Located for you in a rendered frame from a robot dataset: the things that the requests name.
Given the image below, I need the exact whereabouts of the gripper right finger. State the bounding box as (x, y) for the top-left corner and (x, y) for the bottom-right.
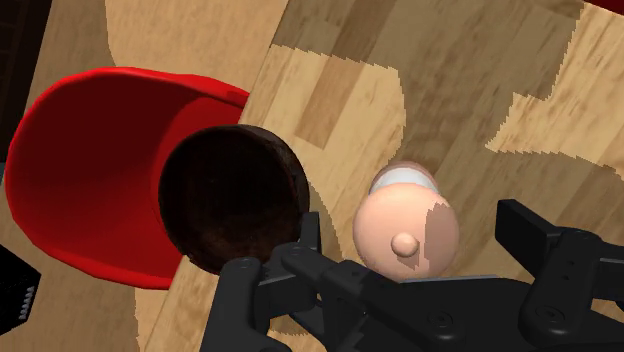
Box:
(494, 198), (624, 350)

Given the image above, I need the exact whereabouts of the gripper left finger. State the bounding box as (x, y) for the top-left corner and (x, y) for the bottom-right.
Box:
(199, 210), (465, 352)

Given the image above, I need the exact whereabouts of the dark brown wooden bowl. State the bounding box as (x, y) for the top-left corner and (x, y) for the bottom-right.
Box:
(157, 124), (311, 276)

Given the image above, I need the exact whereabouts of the pink baby bottle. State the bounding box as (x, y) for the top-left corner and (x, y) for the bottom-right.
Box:
(352, 160), (461, 283)

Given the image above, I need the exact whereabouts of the red object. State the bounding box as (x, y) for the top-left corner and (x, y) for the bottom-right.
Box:
(583, 0), (624, 17)

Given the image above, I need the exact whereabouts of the black box with pale marks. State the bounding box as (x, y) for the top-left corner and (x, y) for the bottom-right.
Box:
(0, 243), (43, 337)

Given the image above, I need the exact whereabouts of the dark furniture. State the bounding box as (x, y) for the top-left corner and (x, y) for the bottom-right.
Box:
(0, 0), (54, 165)

